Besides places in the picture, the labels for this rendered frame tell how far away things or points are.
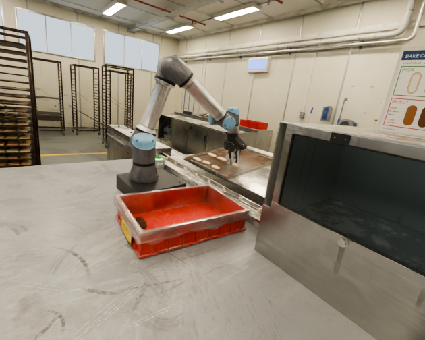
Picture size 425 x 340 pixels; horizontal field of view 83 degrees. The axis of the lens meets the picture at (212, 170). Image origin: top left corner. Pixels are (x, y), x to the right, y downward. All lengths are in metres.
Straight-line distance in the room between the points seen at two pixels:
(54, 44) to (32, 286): 7.80
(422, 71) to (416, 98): 0.14
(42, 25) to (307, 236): 8.15
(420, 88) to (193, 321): 1.53
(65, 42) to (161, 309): 8.06
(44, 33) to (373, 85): 7.65
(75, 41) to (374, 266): 8.31
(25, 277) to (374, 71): 4.90
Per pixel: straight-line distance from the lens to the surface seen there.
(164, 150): 2.02
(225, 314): 0.73
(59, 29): 8.45
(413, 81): 1.72
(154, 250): 0.87
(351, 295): 0.81
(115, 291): 0.77
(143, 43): 9.04
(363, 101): 4.94
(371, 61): 5.03
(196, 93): 1.27
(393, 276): 0.75
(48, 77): 8.33
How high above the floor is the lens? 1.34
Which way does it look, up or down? 16 degrees down
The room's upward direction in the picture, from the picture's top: 7 degrees clockwise
